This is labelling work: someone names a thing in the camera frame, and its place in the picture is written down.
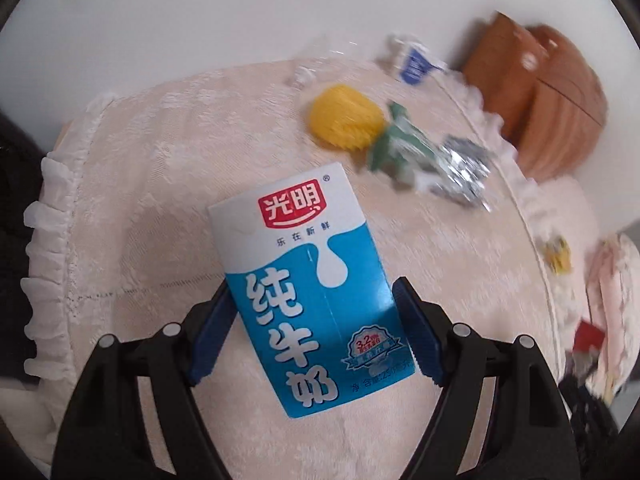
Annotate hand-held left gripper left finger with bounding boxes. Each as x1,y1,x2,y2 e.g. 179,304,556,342
50,280,241,480

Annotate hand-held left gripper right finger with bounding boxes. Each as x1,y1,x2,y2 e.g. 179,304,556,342
391,276,586,480

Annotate blue and white milk carton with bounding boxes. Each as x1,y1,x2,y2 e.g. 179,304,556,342
207,161,418,418

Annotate clear plastic bottle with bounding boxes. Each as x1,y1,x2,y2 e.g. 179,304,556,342
287,35,346,91

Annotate small yellow item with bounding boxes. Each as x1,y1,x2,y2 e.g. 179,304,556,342
545,237,572,275

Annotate silver foil wrapper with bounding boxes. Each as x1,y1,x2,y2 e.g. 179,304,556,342
420,135,493,211

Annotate white lace tablecloth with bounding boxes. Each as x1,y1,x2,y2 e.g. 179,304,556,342
22,57,591,480

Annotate small red item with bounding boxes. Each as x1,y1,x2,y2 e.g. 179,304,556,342
572,321,606,356

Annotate green crumpled wrapper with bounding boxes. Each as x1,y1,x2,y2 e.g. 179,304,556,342
367,102,436,186

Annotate yellow crumpled wrapper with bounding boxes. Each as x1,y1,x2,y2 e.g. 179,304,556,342
307,85,379,150

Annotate wooden headboard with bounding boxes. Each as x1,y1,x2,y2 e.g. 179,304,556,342
461,11,608,181

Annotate blue and white small packet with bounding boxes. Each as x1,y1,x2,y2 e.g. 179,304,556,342
387,35,448,86

